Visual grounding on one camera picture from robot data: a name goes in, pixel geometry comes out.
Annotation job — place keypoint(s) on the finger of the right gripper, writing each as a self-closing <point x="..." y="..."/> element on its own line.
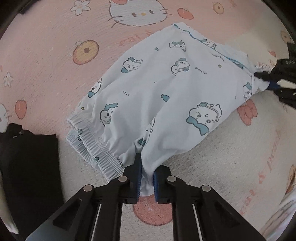
<point x="262" y="75"/>
<point x="273" y="86"/>

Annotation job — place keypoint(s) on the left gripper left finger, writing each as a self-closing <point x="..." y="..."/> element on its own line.
<point x="94" y="213"/>

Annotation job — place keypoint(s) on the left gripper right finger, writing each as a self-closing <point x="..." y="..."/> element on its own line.
<point x="200" y="213"/>

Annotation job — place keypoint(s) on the light blue cartoon print shorts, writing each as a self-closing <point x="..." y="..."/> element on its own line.
<point x="161" y="98"/>

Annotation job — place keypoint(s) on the white printed pajama garment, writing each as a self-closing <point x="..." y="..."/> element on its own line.
<point x="277" y="224"/>

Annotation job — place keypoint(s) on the black garment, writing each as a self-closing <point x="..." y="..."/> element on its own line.
<point x="31" y="177"/>

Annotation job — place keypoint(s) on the pink white Hello Kitty blanket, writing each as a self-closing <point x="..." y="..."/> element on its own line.
<point x="54" y="54"/>

